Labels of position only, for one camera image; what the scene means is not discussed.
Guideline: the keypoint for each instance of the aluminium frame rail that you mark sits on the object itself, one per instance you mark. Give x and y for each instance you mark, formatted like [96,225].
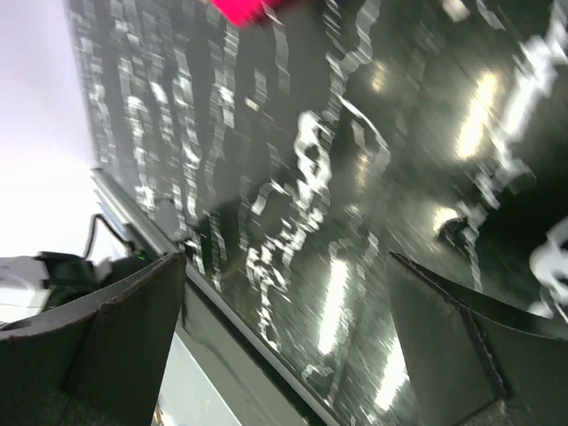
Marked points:
[129,220]

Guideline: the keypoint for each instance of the magenta t shirt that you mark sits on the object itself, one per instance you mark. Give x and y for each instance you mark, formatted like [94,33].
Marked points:
[243,13]

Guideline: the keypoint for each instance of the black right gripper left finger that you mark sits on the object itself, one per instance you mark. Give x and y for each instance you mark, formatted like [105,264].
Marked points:
[98,360]

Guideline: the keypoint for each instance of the black marbled table mat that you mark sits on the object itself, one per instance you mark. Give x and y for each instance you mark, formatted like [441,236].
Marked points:
[291,157]

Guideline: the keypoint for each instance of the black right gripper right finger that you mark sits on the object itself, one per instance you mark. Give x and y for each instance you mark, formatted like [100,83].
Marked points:
[474,360]

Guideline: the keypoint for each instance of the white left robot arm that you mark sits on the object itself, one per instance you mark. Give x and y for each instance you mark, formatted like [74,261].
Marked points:
[31,285]

